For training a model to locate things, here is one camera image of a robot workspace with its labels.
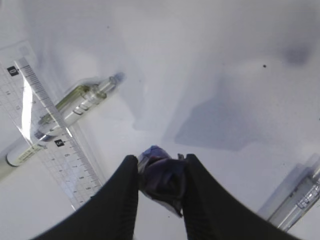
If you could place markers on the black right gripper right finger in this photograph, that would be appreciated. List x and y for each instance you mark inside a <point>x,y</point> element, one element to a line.
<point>212,213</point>

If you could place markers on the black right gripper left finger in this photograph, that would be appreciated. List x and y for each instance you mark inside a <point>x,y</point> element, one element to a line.
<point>109,215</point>

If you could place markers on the white red paper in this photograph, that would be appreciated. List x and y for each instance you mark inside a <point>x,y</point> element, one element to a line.
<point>162,178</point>

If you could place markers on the grey grip white pen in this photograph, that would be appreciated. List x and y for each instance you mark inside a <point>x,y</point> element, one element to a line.
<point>295,196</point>

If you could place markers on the beige grip pen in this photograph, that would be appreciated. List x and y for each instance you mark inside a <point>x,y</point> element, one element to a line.
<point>39,121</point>

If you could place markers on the clear plastic ruler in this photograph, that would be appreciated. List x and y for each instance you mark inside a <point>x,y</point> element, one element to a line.
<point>64,159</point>

